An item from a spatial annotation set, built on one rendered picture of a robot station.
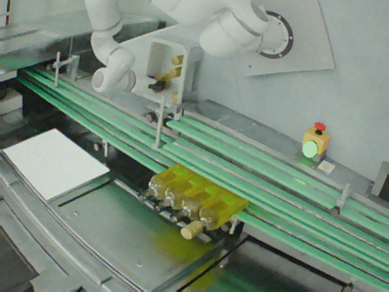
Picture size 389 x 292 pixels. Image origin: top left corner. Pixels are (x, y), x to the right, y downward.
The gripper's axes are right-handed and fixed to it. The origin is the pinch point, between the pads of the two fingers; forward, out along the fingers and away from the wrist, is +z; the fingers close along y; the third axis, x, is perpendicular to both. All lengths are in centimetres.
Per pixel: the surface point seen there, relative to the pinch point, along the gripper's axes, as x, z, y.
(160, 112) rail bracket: -4.7, -14.1, 15.5
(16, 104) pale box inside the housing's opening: -36, -9, -80
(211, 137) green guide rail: -5.6, -10.4, 31.5
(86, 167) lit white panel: -34.7, -13.5, -8.9
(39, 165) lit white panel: -39, -28, -22
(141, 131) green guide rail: -15.2, -6.2, 5.5
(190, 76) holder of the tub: 6.3, 0.5, 12.2
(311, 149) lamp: 3, -6, 59
